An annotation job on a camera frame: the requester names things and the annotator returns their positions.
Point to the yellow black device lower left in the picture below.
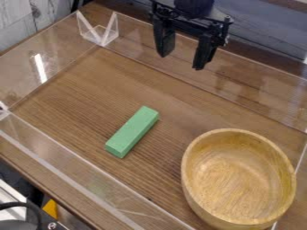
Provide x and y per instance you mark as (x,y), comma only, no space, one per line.
(57,218)

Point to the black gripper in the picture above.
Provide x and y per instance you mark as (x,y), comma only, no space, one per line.
(195,17)

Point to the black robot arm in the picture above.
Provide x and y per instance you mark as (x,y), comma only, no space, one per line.
(197,18)

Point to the clear acrylic corner bracket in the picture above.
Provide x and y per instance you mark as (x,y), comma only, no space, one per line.
(101,35)

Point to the brown wooden bowl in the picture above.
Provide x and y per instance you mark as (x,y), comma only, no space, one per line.
(238,178)

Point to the clear acrylic enclosure wall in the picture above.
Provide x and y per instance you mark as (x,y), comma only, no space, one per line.
(70,93)

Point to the green rectangular block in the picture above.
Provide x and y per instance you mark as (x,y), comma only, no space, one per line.
(131,132)

